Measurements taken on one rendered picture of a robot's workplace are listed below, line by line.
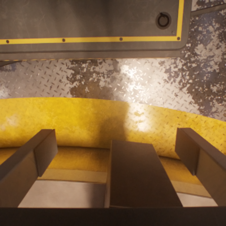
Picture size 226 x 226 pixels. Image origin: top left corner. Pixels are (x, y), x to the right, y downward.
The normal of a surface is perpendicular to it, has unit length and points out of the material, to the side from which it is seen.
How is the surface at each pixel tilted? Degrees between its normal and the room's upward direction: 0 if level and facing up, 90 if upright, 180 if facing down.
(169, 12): 0
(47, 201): 0
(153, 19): 0
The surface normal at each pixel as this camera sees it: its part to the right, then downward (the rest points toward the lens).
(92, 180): 0.08, -0.96
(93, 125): 0.00, 0.28
